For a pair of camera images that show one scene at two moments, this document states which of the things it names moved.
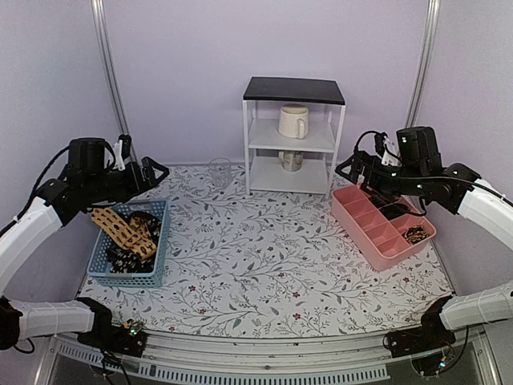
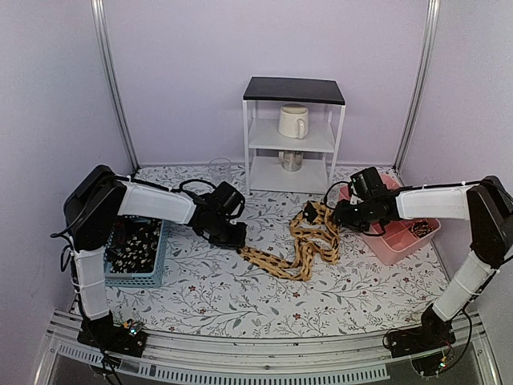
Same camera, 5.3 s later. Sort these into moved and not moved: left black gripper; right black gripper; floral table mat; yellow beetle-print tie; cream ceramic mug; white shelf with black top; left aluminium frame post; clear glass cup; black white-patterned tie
Moved: left black gripper; yellow beetle-print tie; right black gripper
Not moved: floral table mat; cream ceramic mug; white shelf with black top; left aluminium frame post; black white-patterned tie; clear glass cup
